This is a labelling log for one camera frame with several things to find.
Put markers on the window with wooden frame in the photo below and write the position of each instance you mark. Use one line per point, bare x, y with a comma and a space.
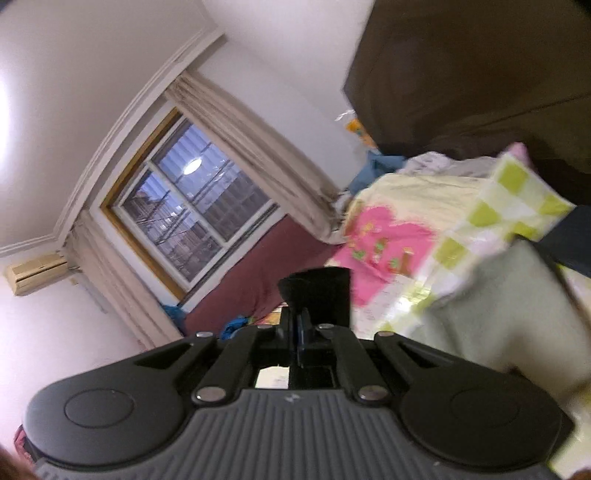
184, 207

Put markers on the grey pants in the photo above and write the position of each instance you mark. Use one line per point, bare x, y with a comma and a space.
498, 314

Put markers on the dark brown headboard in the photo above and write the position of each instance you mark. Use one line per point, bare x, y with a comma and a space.
461, 69

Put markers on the beige curtain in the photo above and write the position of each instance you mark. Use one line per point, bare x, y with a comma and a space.
115, 277
258, 138

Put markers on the blue clothes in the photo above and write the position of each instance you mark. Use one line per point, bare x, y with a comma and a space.
383, 164

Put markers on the black pants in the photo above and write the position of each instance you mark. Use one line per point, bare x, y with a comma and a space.
318, 290

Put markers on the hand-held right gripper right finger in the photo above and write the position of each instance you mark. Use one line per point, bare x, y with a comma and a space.
304, 333

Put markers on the yellow packet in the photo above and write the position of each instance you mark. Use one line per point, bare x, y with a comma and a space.
358, 129

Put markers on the wall air conditioner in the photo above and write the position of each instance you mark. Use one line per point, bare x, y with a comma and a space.
32, 273

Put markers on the maroon covered sofa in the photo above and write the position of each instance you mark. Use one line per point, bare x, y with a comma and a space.
258, 267

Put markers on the light patterned cloth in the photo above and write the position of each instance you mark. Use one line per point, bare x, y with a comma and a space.
443, 164

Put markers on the green white checked sheet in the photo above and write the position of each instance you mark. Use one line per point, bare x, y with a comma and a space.
508, 194

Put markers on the dark blue cloth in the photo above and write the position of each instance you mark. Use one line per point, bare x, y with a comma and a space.
568, 240

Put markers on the blue bag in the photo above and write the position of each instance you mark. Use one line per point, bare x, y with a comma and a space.
174, 316

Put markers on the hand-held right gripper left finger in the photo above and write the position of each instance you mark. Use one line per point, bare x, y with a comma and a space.
287, 334

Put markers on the printed pink yellow quilt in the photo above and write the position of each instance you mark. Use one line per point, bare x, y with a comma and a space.
383, 230

